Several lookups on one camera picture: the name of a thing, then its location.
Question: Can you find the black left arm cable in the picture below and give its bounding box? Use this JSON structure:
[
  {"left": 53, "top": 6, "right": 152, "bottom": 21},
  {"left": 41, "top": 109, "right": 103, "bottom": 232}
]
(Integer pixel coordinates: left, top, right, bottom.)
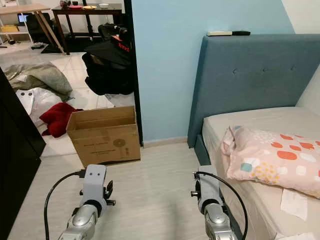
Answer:
[{"left": 43, "top": 169, "right": 85, "bottom": 240}]

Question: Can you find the crumpled white plastic bag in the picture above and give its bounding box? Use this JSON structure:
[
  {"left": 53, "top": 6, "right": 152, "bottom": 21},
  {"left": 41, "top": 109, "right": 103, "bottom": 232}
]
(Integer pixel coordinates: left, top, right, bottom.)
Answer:
[{"left": 17, "top": 87, "right": 63, "bottom": 126}]

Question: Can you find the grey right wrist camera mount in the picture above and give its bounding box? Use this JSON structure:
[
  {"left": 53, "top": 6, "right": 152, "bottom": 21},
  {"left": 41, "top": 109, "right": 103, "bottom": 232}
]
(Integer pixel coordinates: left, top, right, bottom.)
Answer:
[{"left": 197, "top": 165, "right": 223, "bottom": 208}]

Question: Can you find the black office chair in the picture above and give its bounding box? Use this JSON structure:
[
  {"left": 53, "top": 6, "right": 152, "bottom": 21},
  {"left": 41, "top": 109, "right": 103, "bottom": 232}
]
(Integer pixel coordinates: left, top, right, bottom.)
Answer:
[{"left": 25, "top": 12, "right": 53, "bottom": 45}]

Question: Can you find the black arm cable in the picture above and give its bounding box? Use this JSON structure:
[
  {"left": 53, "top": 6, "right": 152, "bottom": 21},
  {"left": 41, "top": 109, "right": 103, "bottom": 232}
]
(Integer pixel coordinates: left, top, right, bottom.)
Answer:
[
  {"left": 192, "top": 171, "right": 249, "bottom": 240},
  {"left": 43, "top": 169, "right": 85, "bottom": 240}
]

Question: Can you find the black fabric suitcase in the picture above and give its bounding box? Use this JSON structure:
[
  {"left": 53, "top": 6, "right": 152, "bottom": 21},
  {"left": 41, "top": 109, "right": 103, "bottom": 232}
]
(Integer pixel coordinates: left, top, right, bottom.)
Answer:
[{"left": 81, "top": 40, "right": 133, "bottom": 96}]

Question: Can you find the olive grey jacket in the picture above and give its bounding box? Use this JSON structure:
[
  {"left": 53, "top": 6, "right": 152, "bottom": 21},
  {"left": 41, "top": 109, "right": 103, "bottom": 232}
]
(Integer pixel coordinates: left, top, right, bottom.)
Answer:
[{"left": 4, "top": 62, "right": 73, "bottom": 101}]

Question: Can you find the blue upholstered headboard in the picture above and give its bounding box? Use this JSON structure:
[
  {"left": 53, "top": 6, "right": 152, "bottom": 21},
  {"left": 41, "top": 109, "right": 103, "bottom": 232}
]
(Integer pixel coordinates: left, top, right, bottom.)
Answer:
[{"left": 187, "top": 34, "right": 320, "bottom": 148}]

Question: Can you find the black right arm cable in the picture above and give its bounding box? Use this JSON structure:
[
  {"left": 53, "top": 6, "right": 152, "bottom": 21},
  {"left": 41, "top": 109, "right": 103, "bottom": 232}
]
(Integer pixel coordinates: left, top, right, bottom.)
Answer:
[{"left": 192, "top": 171, "right": 249, "bottom": 240}]

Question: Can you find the beige sheeted mattress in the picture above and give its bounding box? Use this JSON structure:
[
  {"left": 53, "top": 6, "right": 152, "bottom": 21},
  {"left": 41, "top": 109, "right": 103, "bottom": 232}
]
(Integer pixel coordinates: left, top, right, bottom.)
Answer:
[{"left": 201, "top": 106, "right": 320, "bottom": 240}]

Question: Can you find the black cylindrical device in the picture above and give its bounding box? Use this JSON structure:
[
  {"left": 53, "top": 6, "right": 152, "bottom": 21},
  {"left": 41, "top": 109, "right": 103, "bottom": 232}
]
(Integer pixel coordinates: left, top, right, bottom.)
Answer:
[{"left": 97, "top": 22, "right": 128, "bottom": 42}]

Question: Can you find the pink patterned pillow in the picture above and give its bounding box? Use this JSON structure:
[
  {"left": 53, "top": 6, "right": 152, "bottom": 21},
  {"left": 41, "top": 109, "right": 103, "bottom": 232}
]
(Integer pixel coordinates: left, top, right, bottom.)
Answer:
[{"left": 221, "top": 125, "right": 320, "bottom": 200}]

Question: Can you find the white panel with two holes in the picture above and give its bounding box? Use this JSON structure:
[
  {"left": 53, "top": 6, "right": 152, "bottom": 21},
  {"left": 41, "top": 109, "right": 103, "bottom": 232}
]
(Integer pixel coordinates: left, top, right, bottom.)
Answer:
[{"left": 17, "top": 90, "right": 34, "bottom": 115}]

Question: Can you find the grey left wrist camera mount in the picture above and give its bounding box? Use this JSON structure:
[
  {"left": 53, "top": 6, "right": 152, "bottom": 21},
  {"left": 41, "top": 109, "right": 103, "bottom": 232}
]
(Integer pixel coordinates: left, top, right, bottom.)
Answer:
[{"left": 80, "top": 164, "right": 107, "bottom": 207}]

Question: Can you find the red cloth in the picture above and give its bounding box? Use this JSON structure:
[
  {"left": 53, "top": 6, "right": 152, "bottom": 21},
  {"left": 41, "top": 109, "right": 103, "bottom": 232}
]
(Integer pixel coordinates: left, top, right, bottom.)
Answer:
[{"left": 39, "top": 102, "right": 83, "bottom": 138}]

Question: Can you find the dark wooden table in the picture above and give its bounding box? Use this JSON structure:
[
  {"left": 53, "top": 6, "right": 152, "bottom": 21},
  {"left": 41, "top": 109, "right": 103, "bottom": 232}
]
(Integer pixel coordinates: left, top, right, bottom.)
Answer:
[{"left": 51, "top": 3, "right": 125, "bottom": 55}]

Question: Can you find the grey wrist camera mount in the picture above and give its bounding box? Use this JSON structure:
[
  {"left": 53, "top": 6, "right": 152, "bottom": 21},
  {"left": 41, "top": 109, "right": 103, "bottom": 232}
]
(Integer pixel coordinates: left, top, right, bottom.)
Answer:
[
  {"left": 80, "top": 164, "right": 107, "bottom": 207},
  {"left": 197, "top": 165, "right": 223, "bottom": 208}
]

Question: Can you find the black Tenda box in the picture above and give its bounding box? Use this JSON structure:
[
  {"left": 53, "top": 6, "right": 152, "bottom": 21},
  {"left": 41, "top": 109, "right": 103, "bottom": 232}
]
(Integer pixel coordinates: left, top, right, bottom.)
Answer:
[{"left": 110, "top": 37, "right": 131, "bottom": 61}]

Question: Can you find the flat white paper bag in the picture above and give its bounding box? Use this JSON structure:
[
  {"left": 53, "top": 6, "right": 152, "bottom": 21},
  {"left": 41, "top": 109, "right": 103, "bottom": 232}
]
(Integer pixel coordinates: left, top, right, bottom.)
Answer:
[{"left": 107, "top": 92, "right": 137, "bottom": 108}]

